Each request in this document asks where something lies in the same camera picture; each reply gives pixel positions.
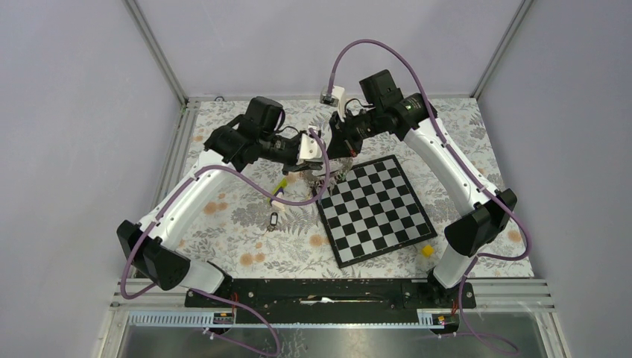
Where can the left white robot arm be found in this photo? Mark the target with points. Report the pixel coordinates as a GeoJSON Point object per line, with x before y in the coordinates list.
{"type": "Point", "coordinates": [150, 244]}

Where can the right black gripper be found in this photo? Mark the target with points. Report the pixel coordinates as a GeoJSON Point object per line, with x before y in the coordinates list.
{"type": "Point", "coordinates": [342, 143]}

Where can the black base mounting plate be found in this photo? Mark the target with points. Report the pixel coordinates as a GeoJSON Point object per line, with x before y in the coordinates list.
{"type": "Point", "coordinates": [291, 298]}

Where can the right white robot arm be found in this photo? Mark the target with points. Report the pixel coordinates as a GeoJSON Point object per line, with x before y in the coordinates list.
{"type": "Point", "coordinates": [414, 121]}

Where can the white slotted cable duct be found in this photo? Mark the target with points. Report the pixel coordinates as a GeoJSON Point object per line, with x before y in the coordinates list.
{"type": "Point", "coordinates": [227, 319]}

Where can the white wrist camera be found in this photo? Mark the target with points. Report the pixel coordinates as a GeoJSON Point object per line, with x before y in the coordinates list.
{"type": "Point", "coordinates": [334, 97]}
{"type": "Point", "coordinates": [309, 151]}

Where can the green purple white toy bricks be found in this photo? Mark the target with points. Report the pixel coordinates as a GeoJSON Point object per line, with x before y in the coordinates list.
{"type": "Point", "coordinates": [278, 194]}

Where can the black key tag with key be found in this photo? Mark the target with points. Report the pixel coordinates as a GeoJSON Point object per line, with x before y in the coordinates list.
{"type": "Point", "coordinates": [273, 222]}

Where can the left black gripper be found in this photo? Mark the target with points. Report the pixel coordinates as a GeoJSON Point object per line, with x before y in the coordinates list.
{"type": "Point", "coordinates": [305, 165]}

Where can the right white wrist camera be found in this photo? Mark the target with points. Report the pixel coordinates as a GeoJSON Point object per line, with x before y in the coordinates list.
{"type": "Point", "coordinates": [334, 97]}

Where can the small yellow cube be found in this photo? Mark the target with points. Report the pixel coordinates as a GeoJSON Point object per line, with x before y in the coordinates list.
{"type": "Point", "coordinates": [427, 251]}

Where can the metal keyring disc with rings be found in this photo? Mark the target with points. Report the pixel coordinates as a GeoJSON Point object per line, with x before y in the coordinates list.
{"type": "Point", "coordinates": [338, 170]}

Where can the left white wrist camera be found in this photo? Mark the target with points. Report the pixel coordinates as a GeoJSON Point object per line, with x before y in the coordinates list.
{"type": "Point", "coordinates": [309, 151]}

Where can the black white chessboard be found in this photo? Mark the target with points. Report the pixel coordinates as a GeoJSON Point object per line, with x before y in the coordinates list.
{"type": "Point", "coordinates": [373, 211]}

